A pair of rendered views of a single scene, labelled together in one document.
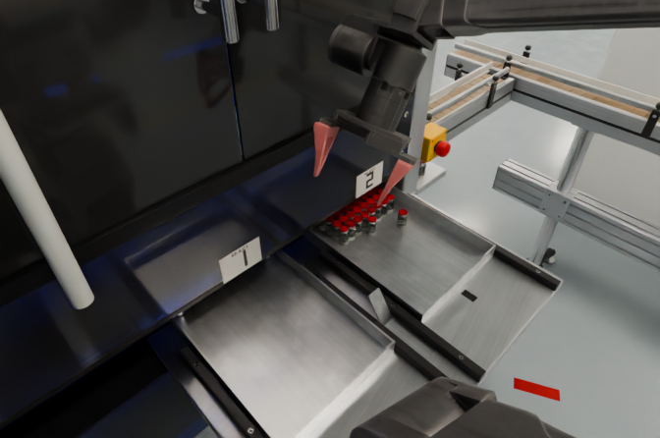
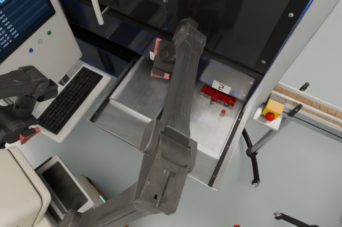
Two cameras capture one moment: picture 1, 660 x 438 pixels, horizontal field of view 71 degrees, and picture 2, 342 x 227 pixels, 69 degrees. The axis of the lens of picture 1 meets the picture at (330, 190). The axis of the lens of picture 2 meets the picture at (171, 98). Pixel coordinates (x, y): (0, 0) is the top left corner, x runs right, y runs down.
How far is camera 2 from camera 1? 0.78 m
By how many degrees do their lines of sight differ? 47
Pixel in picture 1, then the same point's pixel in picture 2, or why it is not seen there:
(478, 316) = not seen: hidden behind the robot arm
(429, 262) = (203, 130)
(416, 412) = (32, 72)
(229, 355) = (138, 75)
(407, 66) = (171, 48)
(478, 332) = not seen: hidden behind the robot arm
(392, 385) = (141, 125)
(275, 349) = (144, 87)
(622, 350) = not seen: outside the picture
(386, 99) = (164, 51)
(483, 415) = (25, 77)
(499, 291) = (198, 161)
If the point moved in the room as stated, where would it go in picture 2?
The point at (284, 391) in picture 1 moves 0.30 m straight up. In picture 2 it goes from (130, 94) to (122, 58)
